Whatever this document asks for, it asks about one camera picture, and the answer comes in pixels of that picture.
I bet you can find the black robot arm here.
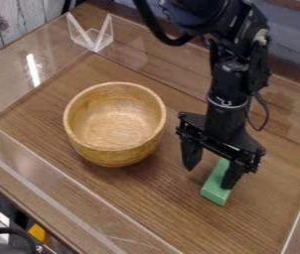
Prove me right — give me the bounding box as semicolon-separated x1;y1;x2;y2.
132;0;270;190

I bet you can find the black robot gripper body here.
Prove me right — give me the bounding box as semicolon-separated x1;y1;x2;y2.
175;96;266;174

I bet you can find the brown wooden bowl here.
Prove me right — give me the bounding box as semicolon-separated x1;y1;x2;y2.
63;81;167;168

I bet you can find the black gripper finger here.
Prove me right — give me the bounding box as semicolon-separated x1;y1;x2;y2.
221;161;245;190
180;136;203;171

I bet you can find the black cable bottom left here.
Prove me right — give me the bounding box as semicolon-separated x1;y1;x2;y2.
0;226;39;254

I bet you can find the clear acrylic corner bracket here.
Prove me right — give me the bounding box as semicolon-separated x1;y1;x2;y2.
65;13;114;53

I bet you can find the green rectangular block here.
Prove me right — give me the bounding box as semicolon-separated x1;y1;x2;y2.
199;158;231;206

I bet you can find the clear acrylic enclosure wall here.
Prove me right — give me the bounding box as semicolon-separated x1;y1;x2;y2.
0;130;182;254

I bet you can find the yellow sticker on device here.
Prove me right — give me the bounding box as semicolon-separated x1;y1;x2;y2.
28;224;48;243

